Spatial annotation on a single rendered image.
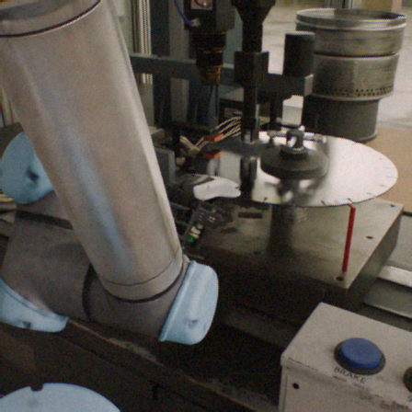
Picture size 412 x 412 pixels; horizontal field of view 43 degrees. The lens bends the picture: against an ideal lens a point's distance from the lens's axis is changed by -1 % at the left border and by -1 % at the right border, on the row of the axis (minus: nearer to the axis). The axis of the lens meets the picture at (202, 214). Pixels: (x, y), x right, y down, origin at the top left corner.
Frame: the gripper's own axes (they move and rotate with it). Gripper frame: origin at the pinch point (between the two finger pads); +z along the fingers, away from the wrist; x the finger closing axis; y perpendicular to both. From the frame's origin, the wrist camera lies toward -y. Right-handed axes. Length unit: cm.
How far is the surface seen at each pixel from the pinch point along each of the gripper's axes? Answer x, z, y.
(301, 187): 11.1, 5.5, 7.5
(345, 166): 17.7, 15.3, 7.7
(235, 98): 30, 36, -39
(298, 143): 17.9, 8.8, 1.8
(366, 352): -3.8, -9.1, 31.1
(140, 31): 57, 72, -135
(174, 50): 38, 34, -65
